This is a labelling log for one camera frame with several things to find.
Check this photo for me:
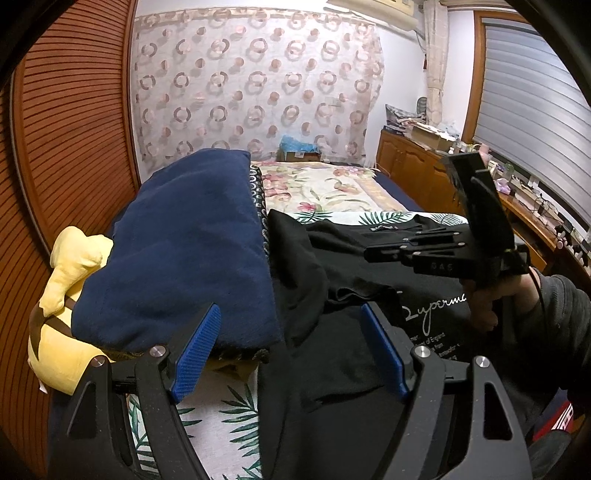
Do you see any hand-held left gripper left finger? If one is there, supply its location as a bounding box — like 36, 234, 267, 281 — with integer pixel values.
51, 302, 222, 480

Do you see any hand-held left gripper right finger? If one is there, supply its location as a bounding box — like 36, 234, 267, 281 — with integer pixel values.
360, 302, 532, 480

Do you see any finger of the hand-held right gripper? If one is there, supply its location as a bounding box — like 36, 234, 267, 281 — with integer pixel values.
403, 230, 468, 247
363, 244, 417, 265

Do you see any black printed t-shirt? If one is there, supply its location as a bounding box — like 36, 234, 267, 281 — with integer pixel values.
256, 210, 568, 480

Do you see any person's right forearm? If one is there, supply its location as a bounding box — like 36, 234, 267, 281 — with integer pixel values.
501, 274, 591, 416

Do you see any person's right hand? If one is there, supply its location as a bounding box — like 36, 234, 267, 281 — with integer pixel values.
468, 277, 525, 340

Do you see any navy mattress cover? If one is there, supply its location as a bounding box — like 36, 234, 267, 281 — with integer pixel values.
373, 173, 426, 213

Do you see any leaf print bedsheet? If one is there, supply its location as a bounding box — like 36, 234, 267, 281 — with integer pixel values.
124, 210, 468, 480

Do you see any floral blanket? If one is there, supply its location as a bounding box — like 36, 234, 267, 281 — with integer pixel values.
252, 159, 411, 215

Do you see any wooden sideboard with clutter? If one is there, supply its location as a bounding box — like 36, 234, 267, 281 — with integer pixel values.
385, 96, 591, 271

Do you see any navy blue folded quilt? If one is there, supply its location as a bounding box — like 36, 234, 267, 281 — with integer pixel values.
71, 148, 284, 361

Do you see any cardboard box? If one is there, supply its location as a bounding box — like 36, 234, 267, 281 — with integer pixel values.
277, 148, 322, 163

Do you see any grey window blind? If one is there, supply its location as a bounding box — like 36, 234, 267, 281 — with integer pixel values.
473, 22, 591, 222

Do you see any yellow plush toy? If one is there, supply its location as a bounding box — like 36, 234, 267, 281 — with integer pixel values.
27, 225, 116, 397

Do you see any blue crumpled cloth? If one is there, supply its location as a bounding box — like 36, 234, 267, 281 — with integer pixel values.
280, 135, 320, 156

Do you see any beige side curtain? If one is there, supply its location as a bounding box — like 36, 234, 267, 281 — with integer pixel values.
424, 0, 451, 127

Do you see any red printed dark clothing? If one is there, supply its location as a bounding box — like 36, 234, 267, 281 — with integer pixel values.
526, 397, 580, 480

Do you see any circle patterned sheer curtain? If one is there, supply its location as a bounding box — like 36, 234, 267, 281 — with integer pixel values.
134, 11, 385, 169

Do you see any white air conditioner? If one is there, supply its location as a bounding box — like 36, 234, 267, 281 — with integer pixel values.
323, 0, 416, 18

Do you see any brown louvered wardrobe door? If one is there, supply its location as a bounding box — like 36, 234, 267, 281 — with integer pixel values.
0, 0, 141, 472

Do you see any wooden window frame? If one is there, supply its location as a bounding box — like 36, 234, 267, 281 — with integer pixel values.
462, 16, 491, 145

